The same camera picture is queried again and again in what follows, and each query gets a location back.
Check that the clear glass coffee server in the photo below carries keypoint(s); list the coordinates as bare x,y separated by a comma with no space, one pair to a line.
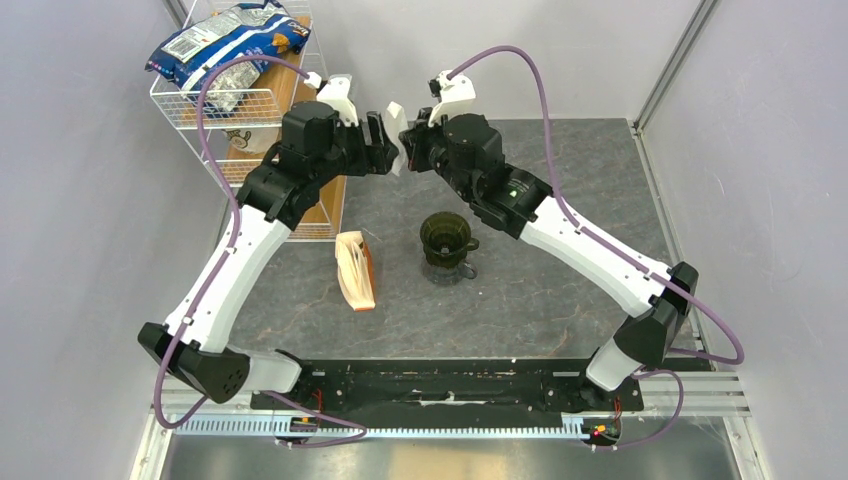
449,276

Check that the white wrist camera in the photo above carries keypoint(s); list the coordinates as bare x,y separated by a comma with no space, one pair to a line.
335,92
455,94

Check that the white paper coffee filter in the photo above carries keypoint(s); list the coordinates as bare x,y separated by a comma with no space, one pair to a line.
395,123

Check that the blue snack bag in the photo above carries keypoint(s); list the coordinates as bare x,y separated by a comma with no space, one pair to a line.
188,56

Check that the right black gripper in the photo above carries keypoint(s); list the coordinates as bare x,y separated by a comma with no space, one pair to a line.
416,139

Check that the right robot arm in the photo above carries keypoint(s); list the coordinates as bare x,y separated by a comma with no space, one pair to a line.
467,153

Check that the dark green coffee dripper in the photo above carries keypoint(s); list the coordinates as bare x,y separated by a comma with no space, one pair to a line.
446,239

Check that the white wire wooden shelf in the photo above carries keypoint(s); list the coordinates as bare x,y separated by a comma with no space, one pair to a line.
259,112

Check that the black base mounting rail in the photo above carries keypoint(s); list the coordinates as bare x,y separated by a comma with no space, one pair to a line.
457,393

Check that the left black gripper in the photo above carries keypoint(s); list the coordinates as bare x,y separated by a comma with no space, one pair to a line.
375,158

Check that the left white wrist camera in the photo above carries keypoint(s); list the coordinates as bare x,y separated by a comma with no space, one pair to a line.
335,92

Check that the aluminium corner frame post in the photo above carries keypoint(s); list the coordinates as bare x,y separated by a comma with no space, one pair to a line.
687,40

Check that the white cable duct strip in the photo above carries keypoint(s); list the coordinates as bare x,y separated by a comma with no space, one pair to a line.
291,426

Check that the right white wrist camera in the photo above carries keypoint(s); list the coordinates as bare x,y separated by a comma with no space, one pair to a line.
455,94

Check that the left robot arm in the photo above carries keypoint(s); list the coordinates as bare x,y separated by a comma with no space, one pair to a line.
316,146

